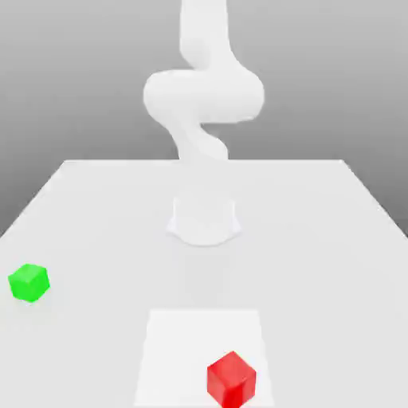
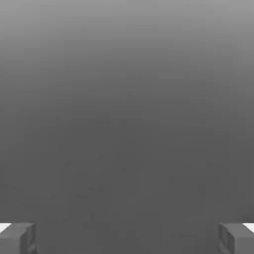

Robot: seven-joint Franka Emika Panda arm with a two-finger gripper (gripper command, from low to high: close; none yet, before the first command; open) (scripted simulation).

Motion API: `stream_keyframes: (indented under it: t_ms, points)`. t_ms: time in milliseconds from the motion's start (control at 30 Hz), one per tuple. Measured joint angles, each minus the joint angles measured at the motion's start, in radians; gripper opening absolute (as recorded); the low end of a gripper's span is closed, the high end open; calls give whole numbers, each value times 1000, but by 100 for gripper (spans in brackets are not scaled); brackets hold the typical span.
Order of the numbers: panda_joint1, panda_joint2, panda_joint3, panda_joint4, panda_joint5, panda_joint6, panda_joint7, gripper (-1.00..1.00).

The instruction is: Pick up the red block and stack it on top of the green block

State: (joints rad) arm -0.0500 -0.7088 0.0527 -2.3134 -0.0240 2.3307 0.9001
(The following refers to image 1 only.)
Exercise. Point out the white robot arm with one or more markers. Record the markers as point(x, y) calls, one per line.
point(204, 95)

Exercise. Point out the small red cube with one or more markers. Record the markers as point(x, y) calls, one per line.
point(231, 379)

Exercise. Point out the small green cube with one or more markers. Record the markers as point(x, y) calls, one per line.
point(28, 282)

